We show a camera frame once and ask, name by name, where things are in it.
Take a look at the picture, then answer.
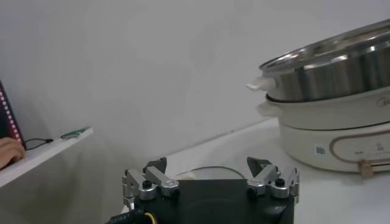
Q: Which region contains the white electric cooker base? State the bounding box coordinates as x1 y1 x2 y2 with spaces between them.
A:
257 86 390 179

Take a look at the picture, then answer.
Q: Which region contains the stainless steel steamer basket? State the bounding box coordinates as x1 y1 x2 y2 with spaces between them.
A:
246 18 390 103

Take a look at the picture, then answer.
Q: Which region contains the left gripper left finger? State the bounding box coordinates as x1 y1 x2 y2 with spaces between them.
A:
121 156 180 211

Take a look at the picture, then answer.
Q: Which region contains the green circuit board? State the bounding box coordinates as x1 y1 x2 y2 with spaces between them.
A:
60 127 91 140

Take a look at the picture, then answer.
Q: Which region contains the round glass pot lid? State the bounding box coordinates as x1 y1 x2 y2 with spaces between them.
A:
175 166 246 181

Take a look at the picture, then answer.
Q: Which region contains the black laptop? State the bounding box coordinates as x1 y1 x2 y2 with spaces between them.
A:
0 79 27 150

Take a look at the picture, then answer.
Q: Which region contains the white side table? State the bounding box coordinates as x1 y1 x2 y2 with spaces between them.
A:
0 127 94 189

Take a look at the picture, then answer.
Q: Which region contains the white work table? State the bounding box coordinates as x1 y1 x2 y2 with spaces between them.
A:
121 117 390 224

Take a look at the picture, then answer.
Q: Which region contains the bare person hand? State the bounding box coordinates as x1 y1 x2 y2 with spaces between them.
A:
0 136 27 170

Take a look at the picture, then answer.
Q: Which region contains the black looped usb cable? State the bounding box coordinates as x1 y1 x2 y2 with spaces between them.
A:
24 138 54 150

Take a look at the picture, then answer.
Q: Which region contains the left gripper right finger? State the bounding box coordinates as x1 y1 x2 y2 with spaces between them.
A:
246 156 301 203

